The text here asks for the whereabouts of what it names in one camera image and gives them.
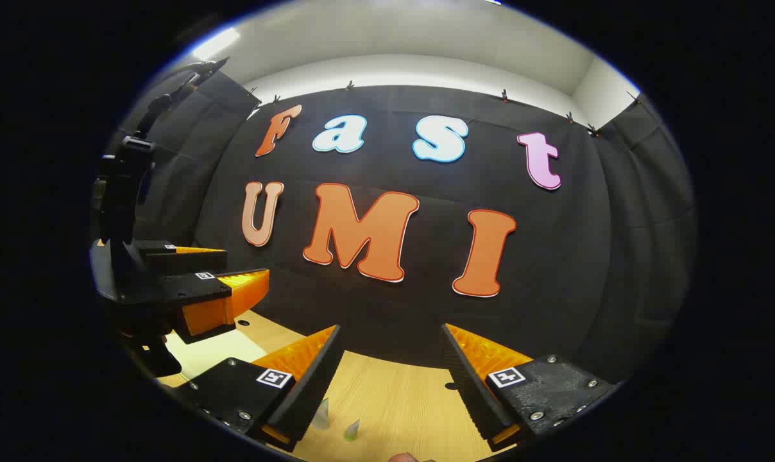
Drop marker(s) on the silver grey cream tube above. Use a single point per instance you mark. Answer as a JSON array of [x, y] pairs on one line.
[[321, 415]]

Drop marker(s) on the pale yellow suitcase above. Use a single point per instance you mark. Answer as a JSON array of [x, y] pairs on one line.
[[214, 350]]

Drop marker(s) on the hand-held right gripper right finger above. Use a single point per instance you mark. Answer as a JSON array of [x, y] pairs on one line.
[[468, 385]]

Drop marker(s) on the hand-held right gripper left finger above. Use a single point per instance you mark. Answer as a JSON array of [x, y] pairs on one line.
[[320, 372]]

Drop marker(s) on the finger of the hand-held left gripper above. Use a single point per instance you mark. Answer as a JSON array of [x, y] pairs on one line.
[[182, 260], [188, 290]]

